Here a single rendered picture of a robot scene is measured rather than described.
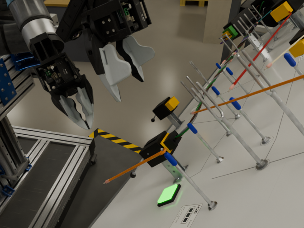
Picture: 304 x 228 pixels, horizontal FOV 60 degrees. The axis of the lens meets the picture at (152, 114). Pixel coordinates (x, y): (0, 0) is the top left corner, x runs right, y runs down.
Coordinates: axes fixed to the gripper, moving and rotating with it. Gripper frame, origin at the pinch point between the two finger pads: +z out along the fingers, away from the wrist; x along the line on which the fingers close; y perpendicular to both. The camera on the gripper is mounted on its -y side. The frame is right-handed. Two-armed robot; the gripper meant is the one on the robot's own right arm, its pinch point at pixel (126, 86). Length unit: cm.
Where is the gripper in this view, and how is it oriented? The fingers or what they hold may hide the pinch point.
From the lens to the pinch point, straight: 48.2
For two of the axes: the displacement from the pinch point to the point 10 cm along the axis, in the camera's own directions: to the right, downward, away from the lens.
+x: 4.2, -4.9, 7.6
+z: 3.4, 8.7, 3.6
